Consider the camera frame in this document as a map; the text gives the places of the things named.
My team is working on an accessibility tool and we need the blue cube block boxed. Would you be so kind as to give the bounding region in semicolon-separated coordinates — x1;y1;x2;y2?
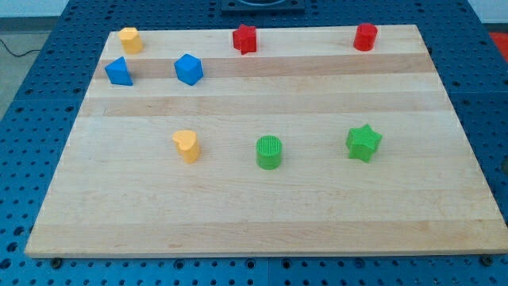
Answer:
174;54;203;86

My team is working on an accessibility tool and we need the green cylinder block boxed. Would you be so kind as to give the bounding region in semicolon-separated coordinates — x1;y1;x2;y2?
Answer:
256;135;283;170

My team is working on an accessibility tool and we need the wooden board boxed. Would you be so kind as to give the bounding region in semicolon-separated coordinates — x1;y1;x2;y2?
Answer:
25;25;507;258

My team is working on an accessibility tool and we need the yellow heart block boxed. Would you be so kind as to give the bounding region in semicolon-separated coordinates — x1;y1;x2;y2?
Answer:
172;129;201;164

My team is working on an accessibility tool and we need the red star block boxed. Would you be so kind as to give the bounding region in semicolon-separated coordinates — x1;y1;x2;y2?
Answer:
232;24;257;55

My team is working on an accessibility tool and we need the green star block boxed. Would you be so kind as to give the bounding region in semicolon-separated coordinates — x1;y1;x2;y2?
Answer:
346;124;383;163

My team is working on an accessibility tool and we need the red cylinder block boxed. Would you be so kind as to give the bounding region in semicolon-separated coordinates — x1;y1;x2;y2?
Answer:
353;23;378;52

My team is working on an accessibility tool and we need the blue triangle block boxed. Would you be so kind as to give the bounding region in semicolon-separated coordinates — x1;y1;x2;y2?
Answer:
105;56;133;86

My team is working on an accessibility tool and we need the yellow pentagon block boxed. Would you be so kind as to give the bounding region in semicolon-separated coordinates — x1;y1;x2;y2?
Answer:
118;27;144;54

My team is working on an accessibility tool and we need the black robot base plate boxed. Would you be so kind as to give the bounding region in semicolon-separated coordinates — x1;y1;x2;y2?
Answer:
217;0;306;14

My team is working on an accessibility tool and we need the black cable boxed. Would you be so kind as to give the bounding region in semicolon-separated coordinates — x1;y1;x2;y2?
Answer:
0;38;42;58

